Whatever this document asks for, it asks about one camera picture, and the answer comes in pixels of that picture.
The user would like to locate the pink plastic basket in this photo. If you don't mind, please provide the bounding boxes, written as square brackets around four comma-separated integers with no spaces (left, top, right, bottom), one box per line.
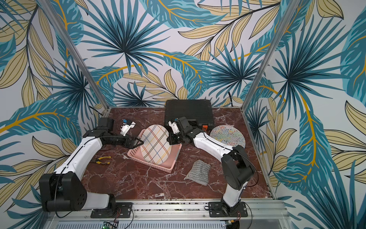
[127,129,182,173]

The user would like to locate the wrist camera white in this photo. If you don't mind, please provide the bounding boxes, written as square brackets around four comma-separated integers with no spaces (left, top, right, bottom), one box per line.
[168,121,180,134]
[120,119,136,136]

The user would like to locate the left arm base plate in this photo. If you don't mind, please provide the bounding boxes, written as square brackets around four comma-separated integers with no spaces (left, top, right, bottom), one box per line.
[91,202,133,219]

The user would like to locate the left aluminium frame post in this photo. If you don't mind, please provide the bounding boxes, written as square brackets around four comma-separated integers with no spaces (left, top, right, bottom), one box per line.
[38,0,110,110]

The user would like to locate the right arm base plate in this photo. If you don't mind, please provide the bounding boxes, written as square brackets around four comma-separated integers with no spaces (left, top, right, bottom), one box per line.
[205,201,248,218]

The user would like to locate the aluminium frame post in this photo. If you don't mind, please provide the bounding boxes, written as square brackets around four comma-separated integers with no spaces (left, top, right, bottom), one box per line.
[241,1,299,113]
[38,0,110,110]

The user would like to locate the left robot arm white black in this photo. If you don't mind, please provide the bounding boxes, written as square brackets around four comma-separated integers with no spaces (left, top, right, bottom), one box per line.
[39,117,144,218]

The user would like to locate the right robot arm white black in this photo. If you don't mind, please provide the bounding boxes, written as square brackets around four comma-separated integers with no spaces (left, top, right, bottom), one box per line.
[167,117,256,214]

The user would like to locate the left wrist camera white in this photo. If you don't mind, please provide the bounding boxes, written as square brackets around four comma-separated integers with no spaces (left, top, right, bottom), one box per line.
[120,119,136,136]

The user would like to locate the right aluminium frame post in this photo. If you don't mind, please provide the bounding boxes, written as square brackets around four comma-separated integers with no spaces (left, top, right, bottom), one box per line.
[241,1,299,113]

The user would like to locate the aluminium front rail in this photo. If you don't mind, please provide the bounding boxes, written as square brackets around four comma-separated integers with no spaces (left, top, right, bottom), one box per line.
[44,198,294,229]

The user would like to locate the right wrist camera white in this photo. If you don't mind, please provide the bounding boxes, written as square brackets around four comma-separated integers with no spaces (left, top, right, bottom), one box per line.
[168,121,180,134]

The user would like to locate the black tool case orange latches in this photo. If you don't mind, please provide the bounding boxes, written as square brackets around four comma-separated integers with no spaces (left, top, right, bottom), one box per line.
[164,99,215,131]

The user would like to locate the grey striped cloth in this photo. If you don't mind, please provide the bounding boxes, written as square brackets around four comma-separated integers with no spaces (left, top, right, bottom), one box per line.
[184,160,211,186]

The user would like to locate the white plate coloured stripes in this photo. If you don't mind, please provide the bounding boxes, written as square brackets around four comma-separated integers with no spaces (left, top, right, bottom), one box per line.
[141,125,172,165]

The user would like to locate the colourful speckled plate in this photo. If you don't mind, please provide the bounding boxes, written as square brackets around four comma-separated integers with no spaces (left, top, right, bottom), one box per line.
[210,125,246,148]

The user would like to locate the yellow handled pliers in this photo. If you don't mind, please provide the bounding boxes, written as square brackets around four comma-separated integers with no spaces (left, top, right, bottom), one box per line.
[90,156,111,165]

